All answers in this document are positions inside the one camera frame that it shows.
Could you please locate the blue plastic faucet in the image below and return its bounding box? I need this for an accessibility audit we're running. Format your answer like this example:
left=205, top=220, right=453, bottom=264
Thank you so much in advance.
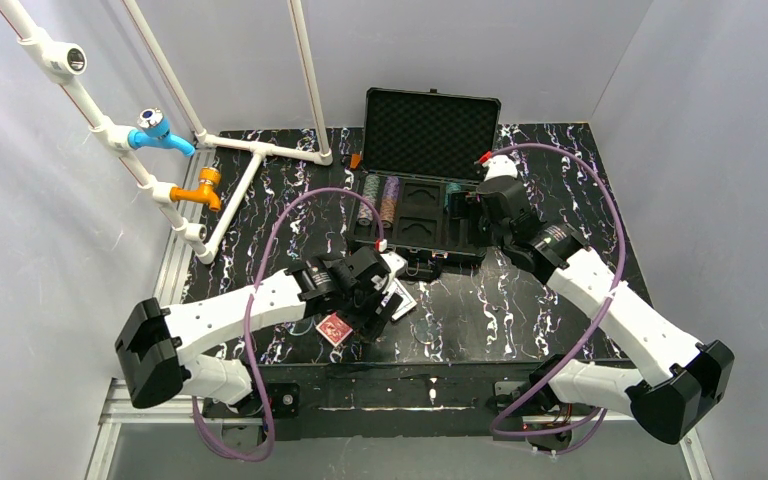
left=127, top=108, right=196, bottom=157

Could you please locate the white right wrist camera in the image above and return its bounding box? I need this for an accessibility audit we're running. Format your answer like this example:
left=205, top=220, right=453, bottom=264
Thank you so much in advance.
left=478, top=152, right=519, bottom=181

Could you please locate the black poker set case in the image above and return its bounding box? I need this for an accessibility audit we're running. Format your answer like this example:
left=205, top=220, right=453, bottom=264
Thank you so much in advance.
left=355, top=87, right=501, bottom=281

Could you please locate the purple poker chip stack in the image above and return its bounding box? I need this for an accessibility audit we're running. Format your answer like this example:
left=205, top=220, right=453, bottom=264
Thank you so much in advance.
left=379, top=176, right=400, bottom=229

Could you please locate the red playing card deck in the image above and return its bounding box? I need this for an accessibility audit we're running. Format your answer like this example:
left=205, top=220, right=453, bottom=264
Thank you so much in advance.
left=316, top=313, right=353, bottom=347

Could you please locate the clear round acrylic disc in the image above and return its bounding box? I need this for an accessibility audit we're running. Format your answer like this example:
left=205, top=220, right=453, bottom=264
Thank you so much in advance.
left=285, top=317, right=315, bottom=337

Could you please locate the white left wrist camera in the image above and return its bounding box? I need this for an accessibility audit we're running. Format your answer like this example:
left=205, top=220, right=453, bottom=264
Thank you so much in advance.
left=374, top=239, right=407, bottom=279

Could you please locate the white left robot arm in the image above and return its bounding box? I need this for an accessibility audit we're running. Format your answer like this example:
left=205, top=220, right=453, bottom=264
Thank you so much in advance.
left=114, top=247, right=407, bottom=409

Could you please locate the blue playing card deck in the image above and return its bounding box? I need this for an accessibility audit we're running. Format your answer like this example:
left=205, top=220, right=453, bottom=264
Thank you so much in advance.
left=382, top=279, right=417, bottom=323

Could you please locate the clear acrylic dealer button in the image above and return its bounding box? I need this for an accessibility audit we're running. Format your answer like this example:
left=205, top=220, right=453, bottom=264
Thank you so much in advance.
left=412, top=318, right=442, bottom=346

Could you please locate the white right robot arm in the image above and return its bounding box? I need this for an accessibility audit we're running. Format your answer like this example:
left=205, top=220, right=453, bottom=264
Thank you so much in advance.
left=448, top=176, right=735, bottom=445

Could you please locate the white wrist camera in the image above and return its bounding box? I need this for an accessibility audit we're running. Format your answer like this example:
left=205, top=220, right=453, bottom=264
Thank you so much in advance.
left=374, top=239, right=407, bottom=279
left=478, top=152, right=519, bottom=181

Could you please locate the green poker chip stack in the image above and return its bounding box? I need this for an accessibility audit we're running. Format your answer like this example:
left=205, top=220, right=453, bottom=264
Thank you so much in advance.
left=357, top=174, right=381, bottom=226

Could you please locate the white PVC pipe frame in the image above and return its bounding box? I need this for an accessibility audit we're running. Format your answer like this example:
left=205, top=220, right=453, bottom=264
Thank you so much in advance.
left=0, top=1, right=333, bottom=265

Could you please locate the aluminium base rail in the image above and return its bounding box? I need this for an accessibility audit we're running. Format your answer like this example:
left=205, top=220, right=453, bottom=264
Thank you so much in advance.
left=85, top=148, right=713, bottom=480

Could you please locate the teal poker chip stack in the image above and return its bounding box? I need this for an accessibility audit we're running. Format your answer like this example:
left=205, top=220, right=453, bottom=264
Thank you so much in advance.
left=444, top=182, right=462, bottom=212

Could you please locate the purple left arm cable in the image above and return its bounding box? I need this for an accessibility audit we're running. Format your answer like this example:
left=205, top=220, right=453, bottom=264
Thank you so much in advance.
left=190, top=187, right=387, bottom=464

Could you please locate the orange plastic faucet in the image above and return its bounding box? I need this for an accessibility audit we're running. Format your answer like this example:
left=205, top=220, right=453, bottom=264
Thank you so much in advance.
left=169, top=167, right=221, bottom=212

